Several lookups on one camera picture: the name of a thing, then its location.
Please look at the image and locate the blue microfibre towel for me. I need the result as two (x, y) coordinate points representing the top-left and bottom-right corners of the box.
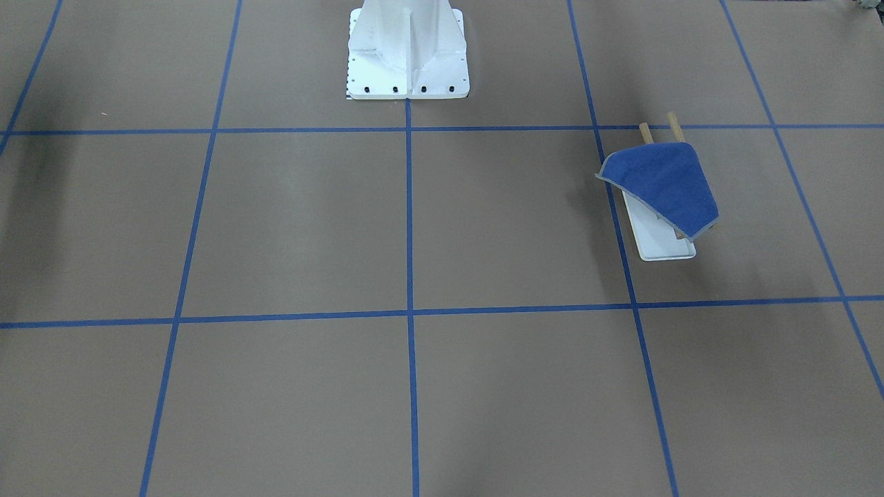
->
(596, 142), (720, 242)

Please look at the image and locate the white wooden towel rack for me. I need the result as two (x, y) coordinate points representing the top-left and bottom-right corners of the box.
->
(611, 111), (697, 262)

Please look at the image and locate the white pedestal column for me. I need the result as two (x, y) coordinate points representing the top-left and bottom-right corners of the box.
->
(345, 1), (470, 100)

